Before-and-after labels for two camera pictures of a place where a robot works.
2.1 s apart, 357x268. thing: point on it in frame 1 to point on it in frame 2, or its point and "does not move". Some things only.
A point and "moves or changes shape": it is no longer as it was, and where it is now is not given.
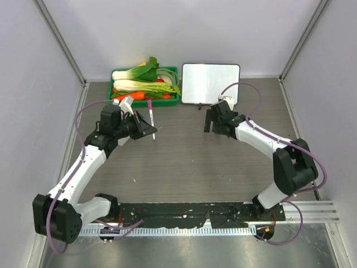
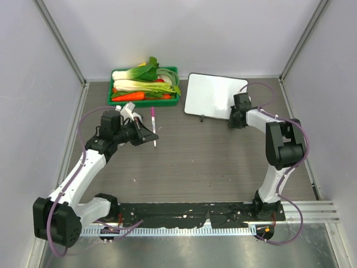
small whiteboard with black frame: x=202 y=84 moves or changes shape
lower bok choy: x=124 y=85 does not move
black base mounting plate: x=201 y=214 does not move
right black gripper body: x=217 y=125 to x=233 y=122
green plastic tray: x=168 y=102 does not move
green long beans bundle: x=174 y=78 does not move
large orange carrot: x=134 y=96 does not move
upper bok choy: x=149 y=72 does not move
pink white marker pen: x=150 y=108 moves or changes shape
